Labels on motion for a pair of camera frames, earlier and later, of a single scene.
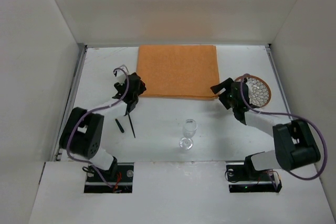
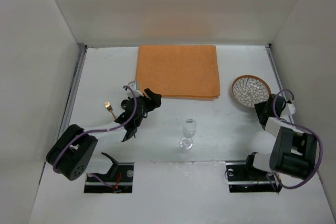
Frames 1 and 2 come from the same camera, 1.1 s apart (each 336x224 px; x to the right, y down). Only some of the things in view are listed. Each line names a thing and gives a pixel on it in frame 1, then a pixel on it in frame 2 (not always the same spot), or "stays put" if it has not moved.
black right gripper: [238, 111] → [263, 111]
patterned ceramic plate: [259, 91] stays put
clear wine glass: [189, 129] stays put
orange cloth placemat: [178, 72] stays put
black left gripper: [130, 105] → [135, 120]
